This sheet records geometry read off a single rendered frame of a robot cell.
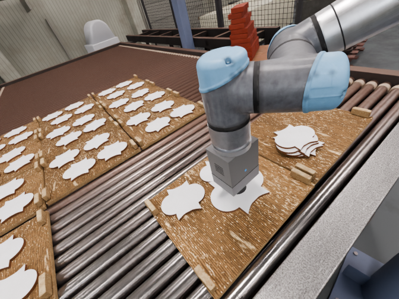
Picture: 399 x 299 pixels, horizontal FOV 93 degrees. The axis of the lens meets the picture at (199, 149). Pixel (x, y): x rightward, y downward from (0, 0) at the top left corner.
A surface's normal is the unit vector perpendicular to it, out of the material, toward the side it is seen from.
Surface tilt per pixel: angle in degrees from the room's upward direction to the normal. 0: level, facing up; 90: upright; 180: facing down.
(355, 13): 69
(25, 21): 90
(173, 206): 0
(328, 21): 51
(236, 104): 101
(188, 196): 0
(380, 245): 0
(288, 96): 85
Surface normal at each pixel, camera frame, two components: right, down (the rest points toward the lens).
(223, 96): -0.22, 0.64
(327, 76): -0.29, 0.13
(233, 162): 0.62, 0.40
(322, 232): -0.21, -0.74
